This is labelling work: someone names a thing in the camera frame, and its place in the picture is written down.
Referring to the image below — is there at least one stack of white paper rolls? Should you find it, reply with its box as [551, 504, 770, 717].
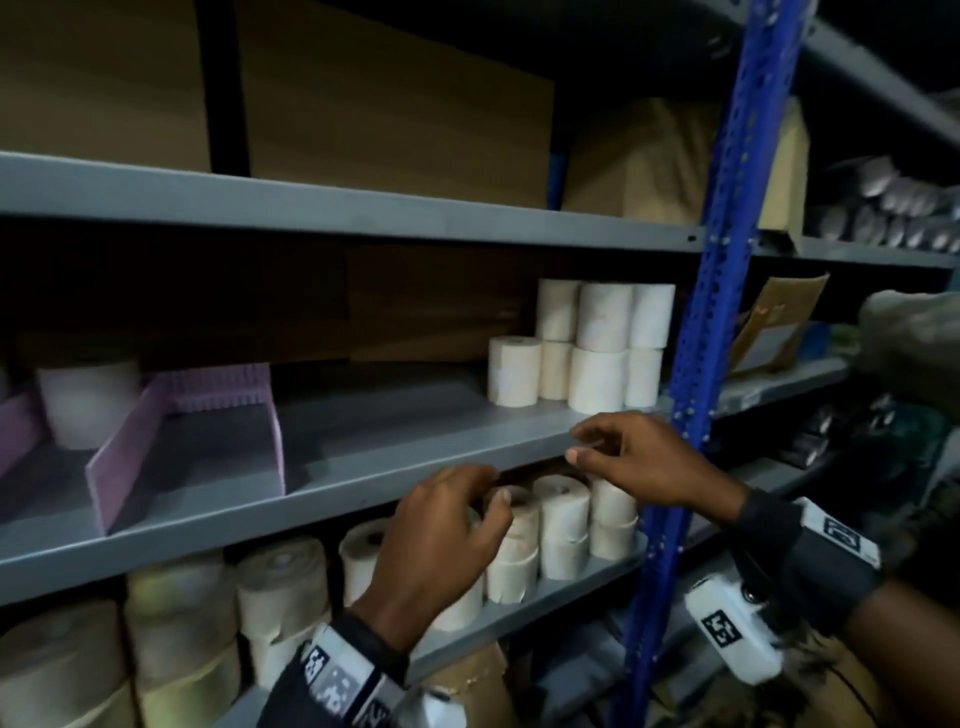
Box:
[487, 278, 678, 416]

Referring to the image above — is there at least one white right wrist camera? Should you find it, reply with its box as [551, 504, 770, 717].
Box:
[683, 573, 785, 688]

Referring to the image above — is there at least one black wristband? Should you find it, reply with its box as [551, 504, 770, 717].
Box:
[731, 491, 883, 635]
[258, 611, 410, 728]

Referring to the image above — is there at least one white thermal paper roll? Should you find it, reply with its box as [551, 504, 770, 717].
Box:
[35, 358, 142, 451]

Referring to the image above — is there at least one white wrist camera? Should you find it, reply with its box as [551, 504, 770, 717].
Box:
[683, 573, 785, 688]
[397, 686, 466, 728]

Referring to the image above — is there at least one black left wristband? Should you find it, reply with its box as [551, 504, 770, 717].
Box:
[258, 611, 410, 728]

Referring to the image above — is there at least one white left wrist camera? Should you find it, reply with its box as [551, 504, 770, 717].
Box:
[397, 686, 466, 728]

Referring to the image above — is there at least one white marker tag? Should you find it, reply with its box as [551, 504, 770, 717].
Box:
[794, 497, 883, 571]
[299, 626, 406, 728]

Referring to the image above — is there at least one row of white paper rolls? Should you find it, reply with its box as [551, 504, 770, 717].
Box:
[0, 472, 639, 728]

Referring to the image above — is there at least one person's right hand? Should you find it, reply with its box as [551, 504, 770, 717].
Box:
[566, 410, 751, 526]

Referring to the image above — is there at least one black right wristband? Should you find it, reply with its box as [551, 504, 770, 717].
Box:
[731, 491, 883, 635]

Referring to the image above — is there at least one row of grey tube ends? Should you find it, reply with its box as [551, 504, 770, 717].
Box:
[806, 157, 960, 256]

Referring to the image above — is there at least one brown paper package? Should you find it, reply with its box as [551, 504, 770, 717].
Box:
[423, 644, 519, 728]

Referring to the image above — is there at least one person's left hand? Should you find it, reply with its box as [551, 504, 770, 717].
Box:
[352, 464, 515, 654]

